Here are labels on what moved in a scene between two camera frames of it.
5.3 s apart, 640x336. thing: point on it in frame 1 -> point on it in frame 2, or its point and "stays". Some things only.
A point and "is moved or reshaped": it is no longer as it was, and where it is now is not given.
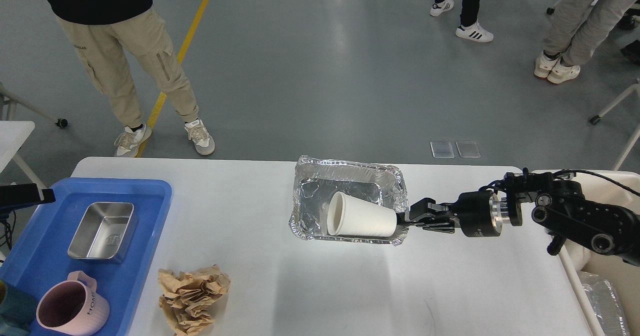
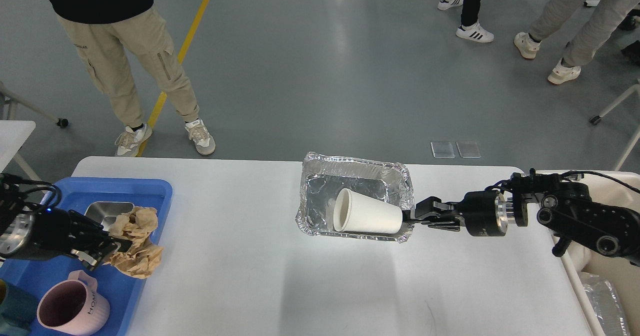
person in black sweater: x=107 y=19 stays
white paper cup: x=349 y=216 is moved or reshaped
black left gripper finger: x=13 y=196 -> x=48 y=232
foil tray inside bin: x=605 y=304 stays
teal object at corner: x=17 y=308 stays
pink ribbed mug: x=73 y=307 stays
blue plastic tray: x=109 y=227 stays
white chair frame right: x=594 y=119 stays
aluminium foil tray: x=315 y=181 is moved or reshaped
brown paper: x=188 y=298 -> x=136 y=226
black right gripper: x=482 y=213 stays
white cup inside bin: x=579 y=255 stays
